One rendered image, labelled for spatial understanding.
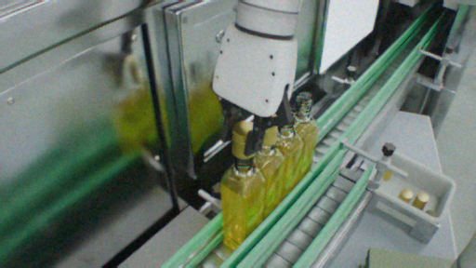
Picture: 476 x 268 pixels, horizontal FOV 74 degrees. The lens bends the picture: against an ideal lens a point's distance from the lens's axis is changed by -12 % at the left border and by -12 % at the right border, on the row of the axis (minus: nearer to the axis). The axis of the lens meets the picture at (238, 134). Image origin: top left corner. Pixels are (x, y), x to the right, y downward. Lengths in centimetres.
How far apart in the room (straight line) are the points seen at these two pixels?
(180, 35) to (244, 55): 12
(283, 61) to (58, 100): 28
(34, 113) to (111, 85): 12
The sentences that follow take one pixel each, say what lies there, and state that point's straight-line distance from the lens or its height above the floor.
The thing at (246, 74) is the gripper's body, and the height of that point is 127.
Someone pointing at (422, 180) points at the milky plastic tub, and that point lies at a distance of 106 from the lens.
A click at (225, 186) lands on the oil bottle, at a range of 57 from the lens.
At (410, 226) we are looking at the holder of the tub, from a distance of 97.
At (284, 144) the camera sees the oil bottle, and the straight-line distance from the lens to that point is 62.
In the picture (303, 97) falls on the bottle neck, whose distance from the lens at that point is 65.
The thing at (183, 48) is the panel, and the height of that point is 126.
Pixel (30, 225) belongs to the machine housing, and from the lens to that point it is 57.
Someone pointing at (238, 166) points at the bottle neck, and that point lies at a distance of 54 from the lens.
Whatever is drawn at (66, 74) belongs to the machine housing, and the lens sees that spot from 48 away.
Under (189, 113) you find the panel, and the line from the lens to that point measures 59.
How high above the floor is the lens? 150
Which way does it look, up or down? 41 degrees down
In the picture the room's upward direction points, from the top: straight up
